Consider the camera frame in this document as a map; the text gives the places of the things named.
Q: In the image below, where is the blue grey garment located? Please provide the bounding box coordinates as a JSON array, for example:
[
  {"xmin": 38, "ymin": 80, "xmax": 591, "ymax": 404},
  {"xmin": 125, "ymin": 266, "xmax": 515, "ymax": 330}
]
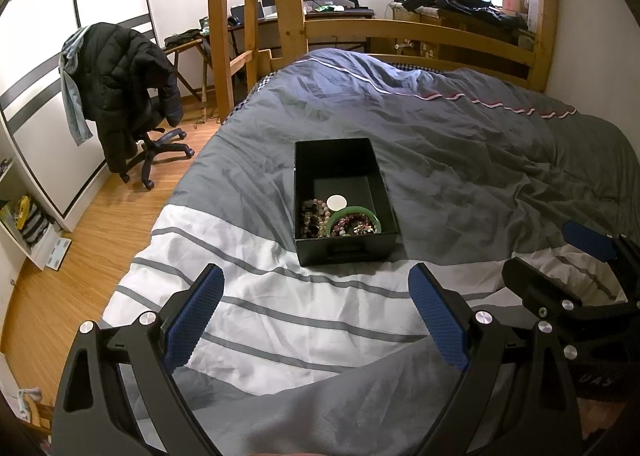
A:
[{"xmin": 59, "ymin": 28, "xmax": 96, "ymax": 147}]

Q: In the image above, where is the white sliding door wardrobe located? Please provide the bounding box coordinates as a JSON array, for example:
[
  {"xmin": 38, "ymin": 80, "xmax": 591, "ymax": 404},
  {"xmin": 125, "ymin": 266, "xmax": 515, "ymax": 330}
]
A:
[{"xmin": 0, "ymin": 0, "xmax": 156, "ymax": 237}]

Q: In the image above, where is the grey striped duvet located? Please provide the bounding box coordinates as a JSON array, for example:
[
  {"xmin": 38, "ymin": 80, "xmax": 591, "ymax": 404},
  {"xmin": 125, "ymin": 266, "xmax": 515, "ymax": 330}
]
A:
[{"xmin": 100, "ymin": 48, "xmax": 640, "ymax": 456}]

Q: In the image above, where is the wooden dresser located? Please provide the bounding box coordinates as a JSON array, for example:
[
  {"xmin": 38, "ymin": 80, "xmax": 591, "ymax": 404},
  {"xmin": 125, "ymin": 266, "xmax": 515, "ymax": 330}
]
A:
[{"xmin": 392, "ymin": 6, "xmax": 537, "ymax": 67}]

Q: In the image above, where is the wooden folding table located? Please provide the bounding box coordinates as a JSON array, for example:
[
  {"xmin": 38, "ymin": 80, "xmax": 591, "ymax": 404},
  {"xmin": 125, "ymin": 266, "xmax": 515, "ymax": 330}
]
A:
[{"xmin": 164, "ymin": 33, "xmax": 212, "ymax": 104}]

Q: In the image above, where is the green jade bangle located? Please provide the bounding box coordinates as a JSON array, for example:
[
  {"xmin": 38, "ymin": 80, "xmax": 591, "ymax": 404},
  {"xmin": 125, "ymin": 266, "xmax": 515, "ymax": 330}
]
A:
[{"xmin": 325, "ymin": 206, "xmax": 383, "ymax": 238}]

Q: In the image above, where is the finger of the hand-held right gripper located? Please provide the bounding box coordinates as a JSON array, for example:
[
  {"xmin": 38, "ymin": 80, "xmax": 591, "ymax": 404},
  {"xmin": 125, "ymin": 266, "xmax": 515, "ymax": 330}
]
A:
[
  {"xmin": 501, "ymin": 258, "xmax": 631, "ymax": 337},
  {"xmin": 561, "ymin": 221, "xmax": 640, "ymax": 287}
]

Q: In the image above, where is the pink beaded bracelet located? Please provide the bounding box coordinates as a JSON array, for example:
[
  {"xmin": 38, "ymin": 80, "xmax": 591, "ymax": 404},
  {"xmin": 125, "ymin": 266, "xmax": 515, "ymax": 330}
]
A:
[{"xmin": 336, "ymin": 216, "xmax": 373, "ymax": 237}]

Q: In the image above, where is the white open shelf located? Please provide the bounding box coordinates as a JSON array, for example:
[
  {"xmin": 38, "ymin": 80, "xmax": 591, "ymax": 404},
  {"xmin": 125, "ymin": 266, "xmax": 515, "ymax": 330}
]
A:
[{"xmin": 0, "ymin": 156, "xmax": 56, "ymax": 271}]

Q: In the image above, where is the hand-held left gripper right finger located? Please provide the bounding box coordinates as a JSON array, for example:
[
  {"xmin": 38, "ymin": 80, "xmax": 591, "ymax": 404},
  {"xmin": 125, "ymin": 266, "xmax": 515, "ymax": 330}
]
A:
[{"xmin": 407, "ymin": 263, "xmax": 586, "ymax": 456}]

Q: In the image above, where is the wooden bunk bed frame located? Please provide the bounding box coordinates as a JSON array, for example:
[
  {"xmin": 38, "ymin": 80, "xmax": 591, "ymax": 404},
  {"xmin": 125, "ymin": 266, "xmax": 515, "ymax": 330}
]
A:
[{"xmin": 207, "ymin": 0, "xmax": 558, "ymax": 124}]

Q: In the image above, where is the black puffer jacket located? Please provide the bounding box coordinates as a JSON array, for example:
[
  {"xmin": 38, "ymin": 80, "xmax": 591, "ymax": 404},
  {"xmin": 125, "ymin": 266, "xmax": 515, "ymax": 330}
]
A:
[{"xmin": 77, "ymin": 22, "xmax": 183, "ymax": 174}]

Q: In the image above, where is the yellow beaded bracelet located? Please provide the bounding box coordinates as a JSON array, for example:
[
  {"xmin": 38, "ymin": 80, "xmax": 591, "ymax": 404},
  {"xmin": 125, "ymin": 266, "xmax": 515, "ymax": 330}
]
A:
[{"xmin": 300, "ymin": 198, "xmax": 331, "ymax": 238}]

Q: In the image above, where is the white bathroom scale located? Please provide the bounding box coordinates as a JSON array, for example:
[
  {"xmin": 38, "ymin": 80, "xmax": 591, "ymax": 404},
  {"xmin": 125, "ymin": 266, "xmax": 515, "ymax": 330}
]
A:
[{"xmin": 44, "ymin": 238, "xmax": 71, "ymax": 271}]

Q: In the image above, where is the open laptop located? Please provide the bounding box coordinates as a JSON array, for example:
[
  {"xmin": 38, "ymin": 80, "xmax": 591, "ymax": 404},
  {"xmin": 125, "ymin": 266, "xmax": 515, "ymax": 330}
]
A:
[{"xmin": 230, "ymin": 2, "xmax": 266, "ymax": 25}]

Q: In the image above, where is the dark computer desk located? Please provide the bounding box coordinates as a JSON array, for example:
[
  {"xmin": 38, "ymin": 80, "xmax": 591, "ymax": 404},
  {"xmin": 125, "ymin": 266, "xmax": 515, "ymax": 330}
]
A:
[{"xmin": 227, "ymin": 6, "xmax": 376, "ymax": 66}]

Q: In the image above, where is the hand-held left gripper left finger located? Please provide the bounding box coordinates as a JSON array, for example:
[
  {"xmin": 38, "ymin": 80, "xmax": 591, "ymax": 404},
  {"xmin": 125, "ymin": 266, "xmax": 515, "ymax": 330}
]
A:
[{"xmin": 50, "ymin": 263, "xmax": 226, "ymax": 456}]

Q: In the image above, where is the black office chair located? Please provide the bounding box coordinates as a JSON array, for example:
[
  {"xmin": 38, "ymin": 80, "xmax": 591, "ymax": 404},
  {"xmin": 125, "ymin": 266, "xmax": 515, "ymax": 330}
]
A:
[{"xmin": 117, "ymin": 36, "xmax": 196, "ymax": 191}]

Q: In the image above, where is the black storage box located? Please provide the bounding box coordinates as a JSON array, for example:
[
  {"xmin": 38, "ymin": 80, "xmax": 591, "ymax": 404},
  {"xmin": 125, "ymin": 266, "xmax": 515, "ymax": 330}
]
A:
[{"xmin": 293, "ymin": 137, "xmax": 400, "ymax": 267}]

